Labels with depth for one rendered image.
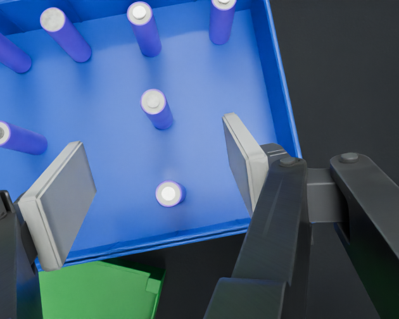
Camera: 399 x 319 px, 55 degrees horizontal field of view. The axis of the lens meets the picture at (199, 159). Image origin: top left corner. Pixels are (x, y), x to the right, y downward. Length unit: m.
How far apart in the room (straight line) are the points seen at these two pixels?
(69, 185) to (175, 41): 0.20
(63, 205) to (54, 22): 0.17
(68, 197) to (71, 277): 0.52
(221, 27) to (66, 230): 0.21
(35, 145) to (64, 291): 0.41
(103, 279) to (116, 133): 0.38
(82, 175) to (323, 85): 0.56
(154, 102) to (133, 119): 0.07
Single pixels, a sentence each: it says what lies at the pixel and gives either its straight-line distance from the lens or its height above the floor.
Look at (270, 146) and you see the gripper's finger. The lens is 0.16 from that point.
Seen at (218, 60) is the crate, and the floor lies 0.32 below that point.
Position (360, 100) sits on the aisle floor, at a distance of 0.72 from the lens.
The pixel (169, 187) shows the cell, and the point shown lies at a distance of 0.26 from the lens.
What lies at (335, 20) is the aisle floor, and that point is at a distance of 0.75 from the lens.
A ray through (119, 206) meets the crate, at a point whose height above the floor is 0.32.
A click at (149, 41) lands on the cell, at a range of 0.31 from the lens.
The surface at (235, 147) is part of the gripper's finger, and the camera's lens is 0.16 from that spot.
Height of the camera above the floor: 0.64
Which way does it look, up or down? 85 degrees down
